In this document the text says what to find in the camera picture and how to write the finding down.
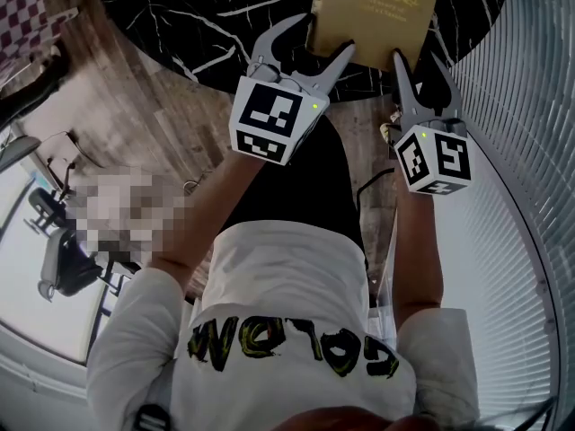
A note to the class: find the grey black office chair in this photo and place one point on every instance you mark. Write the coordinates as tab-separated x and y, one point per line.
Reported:
67	272

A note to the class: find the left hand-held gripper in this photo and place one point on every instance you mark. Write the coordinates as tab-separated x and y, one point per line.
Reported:
269	119

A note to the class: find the person's left forearm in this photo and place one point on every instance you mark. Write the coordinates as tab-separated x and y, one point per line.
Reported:
211	204

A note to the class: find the person's black trousers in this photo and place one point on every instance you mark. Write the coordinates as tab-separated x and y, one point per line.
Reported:
292	187

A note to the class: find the person's right forearm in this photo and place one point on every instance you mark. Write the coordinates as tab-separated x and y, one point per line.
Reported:
418	249

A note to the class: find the dark framed window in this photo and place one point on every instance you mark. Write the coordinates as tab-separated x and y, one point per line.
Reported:
45	321

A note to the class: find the person's white printed shirt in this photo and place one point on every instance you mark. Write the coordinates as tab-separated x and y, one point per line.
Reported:
287	276

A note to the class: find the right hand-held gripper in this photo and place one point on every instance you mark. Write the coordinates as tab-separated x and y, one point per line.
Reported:
431	160

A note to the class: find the white venetian blinds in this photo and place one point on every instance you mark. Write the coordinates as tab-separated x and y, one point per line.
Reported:
539	128

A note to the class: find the person's head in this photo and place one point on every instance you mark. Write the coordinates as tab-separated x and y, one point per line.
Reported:
350	420

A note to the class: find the tan book with gold crest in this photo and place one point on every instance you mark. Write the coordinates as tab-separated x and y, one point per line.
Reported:
373	29

